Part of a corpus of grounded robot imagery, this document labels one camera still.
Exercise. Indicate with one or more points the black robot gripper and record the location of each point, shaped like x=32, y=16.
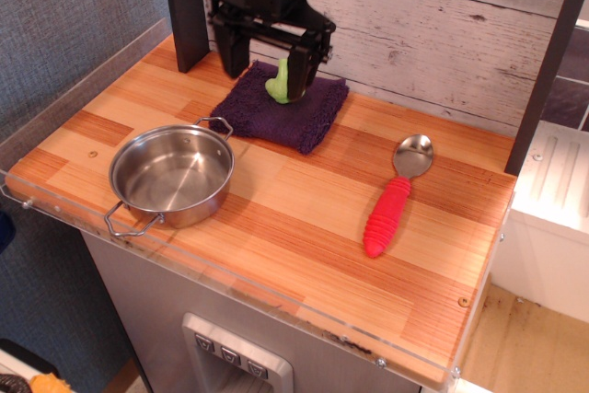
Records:
x=292, y=25

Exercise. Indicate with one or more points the green toy vegetable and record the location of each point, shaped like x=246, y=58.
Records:
x=277, y=87

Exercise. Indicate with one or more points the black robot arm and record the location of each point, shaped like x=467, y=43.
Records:
x=291, y=25

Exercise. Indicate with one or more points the purple folded cloth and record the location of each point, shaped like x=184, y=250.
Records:
x=301, y=125

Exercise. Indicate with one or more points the stainless steel pot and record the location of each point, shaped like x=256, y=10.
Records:
x=172, y=177

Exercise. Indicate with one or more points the clear acrylic edge guard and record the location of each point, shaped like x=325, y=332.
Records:
x=384, y=353

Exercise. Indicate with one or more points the grey toy fridge cabinet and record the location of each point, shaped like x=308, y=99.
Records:
x=151, y=300

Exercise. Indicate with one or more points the silver dispenser button panel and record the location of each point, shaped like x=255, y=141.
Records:
x=224, y=362

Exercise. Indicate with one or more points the white toy sink unit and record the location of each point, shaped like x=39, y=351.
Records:
x=543, y=254

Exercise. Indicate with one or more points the orange object bottom left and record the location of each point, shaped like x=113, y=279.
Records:
x=48, y=383

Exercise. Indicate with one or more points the dark left support post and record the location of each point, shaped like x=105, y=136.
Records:
x=190, y=33

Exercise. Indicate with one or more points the dark support post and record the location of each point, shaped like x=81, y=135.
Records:
x=190, y=33
x=558, y=43

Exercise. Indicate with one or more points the red handled metal spoon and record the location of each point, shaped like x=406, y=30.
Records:
x=413, y=157

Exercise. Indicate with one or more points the dark right support post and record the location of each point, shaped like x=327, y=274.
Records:
x=558, y=43

